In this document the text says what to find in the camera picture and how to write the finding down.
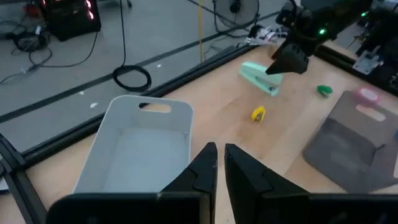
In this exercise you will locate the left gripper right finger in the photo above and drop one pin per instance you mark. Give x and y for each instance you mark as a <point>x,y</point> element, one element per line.
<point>242,180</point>

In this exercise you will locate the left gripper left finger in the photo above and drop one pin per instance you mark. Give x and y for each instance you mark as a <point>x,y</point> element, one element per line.
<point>205,174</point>

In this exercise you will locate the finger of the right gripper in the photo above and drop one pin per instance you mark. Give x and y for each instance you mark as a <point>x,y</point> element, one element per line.
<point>281,62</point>
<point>300,63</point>

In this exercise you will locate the mint green stapler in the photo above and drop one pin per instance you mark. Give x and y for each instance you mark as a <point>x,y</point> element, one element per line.
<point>255,76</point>

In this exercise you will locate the green mini stapler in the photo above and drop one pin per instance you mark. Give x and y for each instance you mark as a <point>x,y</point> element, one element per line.
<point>324,91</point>

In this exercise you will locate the yellow mini stapler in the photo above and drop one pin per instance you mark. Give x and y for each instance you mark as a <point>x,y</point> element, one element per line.
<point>258,114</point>

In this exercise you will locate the pink tape roll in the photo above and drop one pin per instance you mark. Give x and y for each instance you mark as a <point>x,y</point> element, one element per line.
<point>360,93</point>

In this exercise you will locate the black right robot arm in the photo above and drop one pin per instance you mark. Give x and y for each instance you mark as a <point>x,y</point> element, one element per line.
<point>339,15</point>

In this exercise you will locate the light grey plastic bin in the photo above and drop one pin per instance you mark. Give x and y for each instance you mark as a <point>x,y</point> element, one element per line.
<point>140,155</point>

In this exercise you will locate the smoky transparent plastic bin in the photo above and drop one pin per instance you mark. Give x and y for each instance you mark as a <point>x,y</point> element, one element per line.
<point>348,149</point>

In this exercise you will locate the black computer tower red lights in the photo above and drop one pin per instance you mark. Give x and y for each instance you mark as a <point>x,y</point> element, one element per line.
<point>71,21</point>

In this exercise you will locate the white metal bracket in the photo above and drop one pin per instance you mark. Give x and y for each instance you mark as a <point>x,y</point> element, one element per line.
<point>367,62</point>

